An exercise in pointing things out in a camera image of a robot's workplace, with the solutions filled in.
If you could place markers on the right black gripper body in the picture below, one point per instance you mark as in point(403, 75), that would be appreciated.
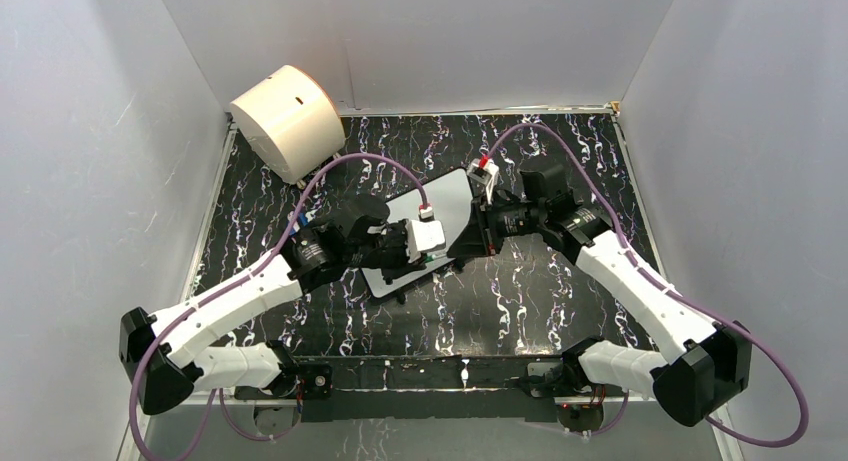
point(500, 221)

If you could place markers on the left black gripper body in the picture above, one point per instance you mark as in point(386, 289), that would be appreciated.
point(388, 252)

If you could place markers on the small white whiteboard black frame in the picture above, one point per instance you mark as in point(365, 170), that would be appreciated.
point(451, 195)

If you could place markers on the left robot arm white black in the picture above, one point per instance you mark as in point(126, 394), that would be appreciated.
point(170, 354)

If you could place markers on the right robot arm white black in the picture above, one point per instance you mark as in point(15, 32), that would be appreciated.
point(585, 236)

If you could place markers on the white cylindrical drum container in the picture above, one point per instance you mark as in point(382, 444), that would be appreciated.
point(290, 123)

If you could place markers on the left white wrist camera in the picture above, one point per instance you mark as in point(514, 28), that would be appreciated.
point(425, 235)

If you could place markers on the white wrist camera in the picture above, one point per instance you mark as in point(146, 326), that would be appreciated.
point(425, 235)
point(485, 173)

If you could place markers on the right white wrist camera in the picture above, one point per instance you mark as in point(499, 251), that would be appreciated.
point(485, 173)

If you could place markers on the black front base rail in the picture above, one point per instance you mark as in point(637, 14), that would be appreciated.
point(526, 388)

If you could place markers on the aluminium frame rail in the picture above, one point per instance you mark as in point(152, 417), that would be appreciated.
point(688, 387)

